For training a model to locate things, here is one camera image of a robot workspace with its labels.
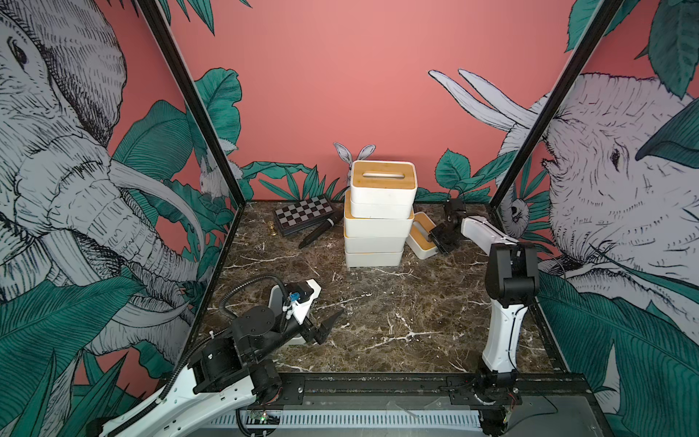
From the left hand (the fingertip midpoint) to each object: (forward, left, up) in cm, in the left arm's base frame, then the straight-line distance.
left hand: (330, 294), depth 63 cm
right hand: (+33, -36, -22) cm, 54 cm away
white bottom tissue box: (+25, -11, -24) cm, 36 cm away
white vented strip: (-23, -3, -27) cm, 36 cm away
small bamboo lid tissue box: (+31, -31, -22) cm, 49 cm away
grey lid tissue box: (+24, -14, +4) cm, 28 cm away
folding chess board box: (+47, +14, -24) cm, 55 cm away
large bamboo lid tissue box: (+24, -10, -5) cm, 26 cm away
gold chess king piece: (+41, +27, -26) cm, 55 cm away
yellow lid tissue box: (+24, -13, -14) cm, 31 cm away
